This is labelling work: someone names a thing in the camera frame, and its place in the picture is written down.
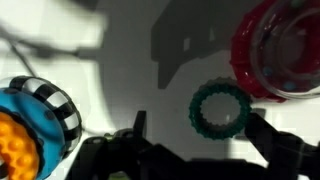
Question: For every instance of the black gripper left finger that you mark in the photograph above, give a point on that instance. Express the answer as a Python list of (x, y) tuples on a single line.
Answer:
[(139, 129)]

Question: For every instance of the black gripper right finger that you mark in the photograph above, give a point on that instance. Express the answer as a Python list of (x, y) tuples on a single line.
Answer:
[(274, 145)]

